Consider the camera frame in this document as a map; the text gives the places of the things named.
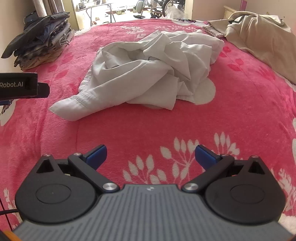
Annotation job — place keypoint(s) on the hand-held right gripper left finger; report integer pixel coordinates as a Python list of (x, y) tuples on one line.
[(97, 155)]

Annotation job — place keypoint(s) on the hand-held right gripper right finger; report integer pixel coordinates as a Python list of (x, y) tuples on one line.
[(201, 155)]

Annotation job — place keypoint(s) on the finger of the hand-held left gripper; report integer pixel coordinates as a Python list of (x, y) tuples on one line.
[(43, 90)]

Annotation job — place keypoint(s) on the white shirt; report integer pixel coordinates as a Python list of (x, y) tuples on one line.
[(138, 69)]

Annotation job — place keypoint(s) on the stack of folded clothes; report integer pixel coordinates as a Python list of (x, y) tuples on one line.
[(41, 39)]

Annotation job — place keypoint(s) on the pink floral blanket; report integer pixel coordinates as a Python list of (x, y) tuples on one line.
[(138, 129)]

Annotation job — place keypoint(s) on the grey curtain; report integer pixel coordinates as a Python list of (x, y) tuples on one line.
[(48, 7)]

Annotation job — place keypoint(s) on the folding table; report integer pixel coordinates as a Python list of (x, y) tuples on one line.
[(94, 9)]

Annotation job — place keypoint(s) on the checkered cloth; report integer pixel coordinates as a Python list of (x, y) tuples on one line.
[(212, 31)]

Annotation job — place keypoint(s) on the beige jacket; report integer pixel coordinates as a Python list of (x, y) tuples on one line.
[(259, 32)]

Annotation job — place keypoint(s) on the wheelchair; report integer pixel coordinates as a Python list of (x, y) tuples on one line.
[(161, 8)]

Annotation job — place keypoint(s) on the clear plastic bag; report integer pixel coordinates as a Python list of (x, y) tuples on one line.
[(174, 12)]

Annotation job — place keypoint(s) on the cream nightstand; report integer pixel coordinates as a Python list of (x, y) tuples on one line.
[(230, 10)]

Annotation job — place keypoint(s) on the pink card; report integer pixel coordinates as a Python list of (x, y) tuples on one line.
[(243, 3)]

